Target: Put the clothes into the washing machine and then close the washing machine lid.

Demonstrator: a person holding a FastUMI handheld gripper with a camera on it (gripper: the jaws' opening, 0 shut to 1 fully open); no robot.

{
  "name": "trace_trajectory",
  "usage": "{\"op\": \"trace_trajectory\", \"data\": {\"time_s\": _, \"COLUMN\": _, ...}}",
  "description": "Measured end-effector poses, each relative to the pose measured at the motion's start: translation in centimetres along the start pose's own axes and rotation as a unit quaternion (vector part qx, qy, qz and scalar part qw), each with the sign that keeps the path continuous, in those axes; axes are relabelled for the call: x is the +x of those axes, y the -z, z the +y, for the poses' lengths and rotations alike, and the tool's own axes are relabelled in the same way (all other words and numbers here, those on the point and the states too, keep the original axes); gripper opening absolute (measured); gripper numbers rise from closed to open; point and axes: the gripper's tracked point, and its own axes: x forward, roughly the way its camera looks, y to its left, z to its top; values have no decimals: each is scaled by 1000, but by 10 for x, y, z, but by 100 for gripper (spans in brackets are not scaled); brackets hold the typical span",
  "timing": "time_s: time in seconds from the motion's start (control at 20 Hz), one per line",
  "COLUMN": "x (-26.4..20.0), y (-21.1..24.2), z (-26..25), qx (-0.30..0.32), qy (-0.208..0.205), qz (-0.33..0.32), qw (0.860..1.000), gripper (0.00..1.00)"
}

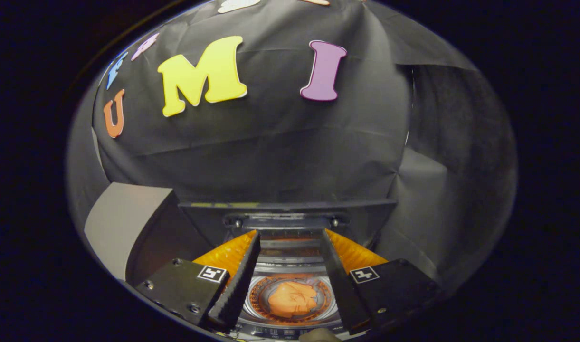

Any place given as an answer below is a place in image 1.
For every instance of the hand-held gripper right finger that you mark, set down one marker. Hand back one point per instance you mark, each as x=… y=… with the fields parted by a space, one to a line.
x=342 y=289

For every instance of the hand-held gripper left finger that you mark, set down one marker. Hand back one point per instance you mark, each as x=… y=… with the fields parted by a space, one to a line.
x=237 y=289

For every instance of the orange yellow polo shirt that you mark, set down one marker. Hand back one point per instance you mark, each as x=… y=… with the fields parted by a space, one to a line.
x=292 y=299

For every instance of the grey washing machine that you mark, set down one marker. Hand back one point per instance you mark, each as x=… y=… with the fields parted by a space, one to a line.
x=290 y=266

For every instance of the dark washing machine lid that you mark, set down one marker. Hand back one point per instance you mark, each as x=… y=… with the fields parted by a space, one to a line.
x=290 y=206

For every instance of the grey cabinet with dark top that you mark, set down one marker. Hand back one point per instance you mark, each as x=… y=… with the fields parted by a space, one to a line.
x=123 y=223

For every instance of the black backdrop cloth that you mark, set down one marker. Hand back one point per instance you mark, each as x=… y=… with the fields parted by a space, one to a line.
x=280 y=142

